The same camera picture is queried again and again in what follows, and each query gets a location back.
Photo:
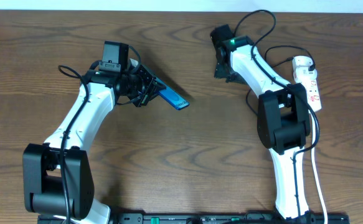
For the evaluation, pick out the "white power strip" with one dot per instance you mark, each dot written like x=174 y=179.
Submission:
x=306 y=74

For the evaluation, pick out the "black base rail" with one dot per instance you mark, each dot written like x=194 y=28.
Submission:
x=251 y=217

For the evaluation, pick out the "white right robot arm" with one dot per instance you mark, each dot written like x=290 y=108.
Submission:
x=282 y=115

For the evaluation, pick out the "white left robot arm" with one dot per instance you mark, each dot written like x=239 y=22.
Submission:
x=56 y=174

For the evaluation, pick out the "blue Samsung Galaxy smartphone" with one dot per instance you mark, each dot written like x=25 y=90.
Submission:
x=172 y=97

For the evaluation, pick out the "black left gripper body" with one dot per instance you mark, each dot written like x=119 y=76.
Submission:
x=148 y=88

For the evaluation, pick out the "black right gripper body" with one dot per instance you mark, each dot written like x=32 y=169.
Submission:
x=220 y=72

